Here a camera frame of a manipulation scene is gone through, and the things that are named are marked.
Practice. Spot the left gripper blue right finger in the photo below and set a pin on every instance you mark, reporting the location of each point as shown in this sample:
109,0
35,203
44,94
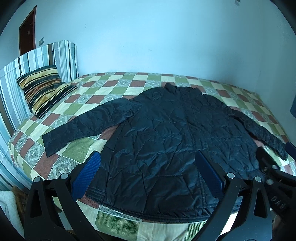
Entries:
214,181

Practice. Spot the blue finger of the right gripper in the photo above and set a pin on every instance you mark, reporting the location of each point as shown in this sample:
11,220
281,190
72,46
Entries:
291,150

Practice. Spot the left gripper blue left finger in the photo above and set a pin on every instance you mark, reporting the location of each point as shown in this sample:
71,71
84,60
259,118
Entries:
83,174

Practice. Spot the dark navy quilted jacket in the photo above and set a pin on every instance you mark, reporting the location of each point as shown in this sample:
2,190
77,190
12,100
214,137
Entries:
148,165

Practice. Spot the blue furniture edge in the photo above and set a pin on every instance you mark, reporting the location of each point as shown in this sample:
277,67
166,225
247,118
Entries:
293,108

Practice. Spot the checkered green brown bedspread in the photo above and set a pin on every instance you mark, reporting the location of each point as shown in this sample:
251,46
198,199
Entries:
28,153

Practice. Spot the blue grey striped headboard cushion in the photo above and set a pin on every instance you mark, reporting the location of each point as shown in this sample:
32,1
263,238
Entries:
14,108

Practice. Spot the yellow black striped pillow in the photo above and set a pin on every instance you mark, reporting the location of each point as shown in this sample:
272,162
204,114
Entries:
44,89

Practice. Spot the dark brown wooden door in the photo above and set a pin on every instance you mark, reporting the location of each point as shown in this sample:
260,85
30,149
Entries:
27,33

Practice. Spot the wall light switch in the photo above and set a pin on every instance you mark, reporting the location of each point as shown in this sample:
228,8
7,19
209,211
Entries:
41,41

